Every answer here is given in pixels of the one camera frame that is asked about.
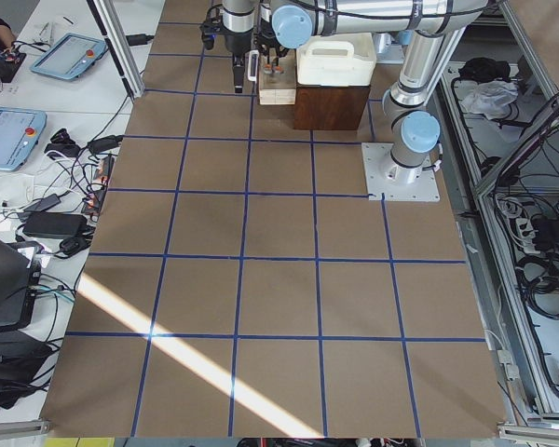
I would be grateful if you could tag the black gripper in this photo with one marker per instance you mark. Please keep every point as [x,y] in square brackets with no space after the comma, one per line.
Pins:
[268,50]
[236,41]

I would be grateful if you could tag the grey orange scissors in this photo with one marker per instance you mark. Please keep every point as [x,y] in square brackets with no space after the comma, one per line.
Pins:
[272,70]

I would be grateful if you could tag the light wooden drawer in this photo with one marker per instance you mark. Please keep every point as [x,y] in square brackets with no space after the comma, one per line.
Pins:
[278,89]

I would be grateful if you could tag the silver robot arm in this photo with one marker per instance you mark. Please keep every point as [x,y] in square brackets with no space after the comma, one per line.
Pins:
[436,27]

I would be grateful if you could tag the white plastic tray bin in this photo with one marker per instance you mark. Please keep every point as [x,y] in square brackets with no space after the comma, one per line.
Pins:
[340,60]

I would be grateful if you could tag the dark wooden cabinet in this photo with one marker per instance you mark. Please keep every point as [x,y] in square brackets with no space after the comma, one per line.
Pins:
[329,108]

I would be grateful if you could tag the blue teach pendant far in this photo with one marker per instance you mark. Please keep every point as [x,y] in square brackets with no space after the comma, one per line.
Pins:
[70,57]

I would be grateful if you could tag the blue teach pendant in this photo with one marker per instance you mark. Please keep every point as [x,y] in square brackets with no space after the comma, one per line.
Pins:
[70,57]
[20,130]

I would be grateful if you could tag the black white cloth pile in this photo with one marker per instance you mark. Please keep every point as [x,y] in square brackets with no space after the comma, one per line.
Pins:
[494,92]

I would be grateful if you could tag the blue teach pendant near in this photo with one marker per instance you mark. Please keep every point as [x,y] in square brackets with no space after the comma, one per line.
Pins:
[20,130]

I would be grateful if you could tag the black power brick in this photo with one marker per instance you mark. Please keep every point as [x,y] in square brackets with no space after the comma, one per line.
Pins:
[54,225]

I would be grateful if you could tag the black monitor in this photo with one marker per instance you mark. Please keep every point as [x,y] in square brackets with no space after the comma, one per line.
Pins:
[20,269]

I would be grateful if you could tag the white drawer handle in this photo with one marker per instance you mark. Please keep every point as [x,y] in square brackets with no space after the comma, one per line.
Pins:
[253,62]

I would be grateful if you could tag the aluminium frame post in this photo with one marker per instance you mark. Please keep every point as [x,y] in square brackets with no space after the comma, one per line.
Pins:
[105,15]

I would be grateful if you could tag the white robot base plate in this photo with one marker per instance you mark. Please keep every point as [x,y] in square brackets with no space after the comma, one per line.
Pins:
[388,181]

